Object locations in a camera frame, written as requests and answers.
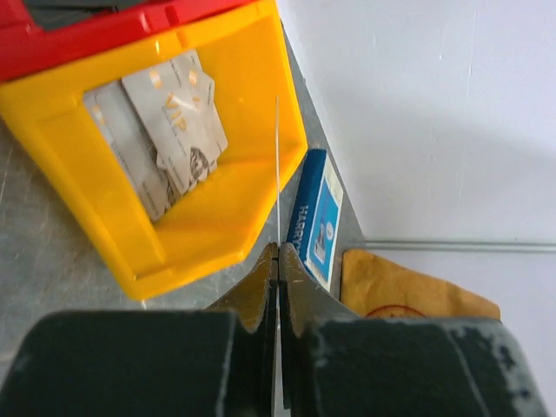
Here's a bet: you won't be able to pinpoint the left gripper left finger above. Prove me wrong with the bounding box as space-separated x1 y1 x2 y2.
1 243 278 416

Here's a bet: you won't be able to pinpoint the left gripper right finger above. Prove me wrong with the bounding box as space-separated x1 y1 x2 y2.
278 243 546 416

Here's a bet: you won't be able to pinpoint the yellow canvas tote bag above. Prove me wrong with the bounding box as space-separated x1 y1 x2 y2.
341 249 500 320

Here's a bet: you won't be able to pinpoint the blue white box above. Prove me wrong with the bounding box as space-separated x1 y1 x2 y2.
286 149 343 290

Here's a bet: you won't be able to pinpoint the yellow plastic bin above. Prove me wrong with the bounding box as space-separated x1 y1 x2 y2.
1 1 308 300

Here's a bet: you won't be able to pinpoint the plastic bags in yellow bin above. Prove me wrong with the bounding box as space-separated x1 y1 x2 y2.
82 48 230 222

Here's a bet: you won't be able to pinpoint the red plastic bin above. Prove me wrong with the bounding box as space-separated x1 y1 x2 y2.
1 1 247 82

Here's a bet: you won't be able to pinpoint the black parts in red bin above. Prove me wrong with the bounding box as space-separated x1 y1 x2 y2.
23 0 141 31

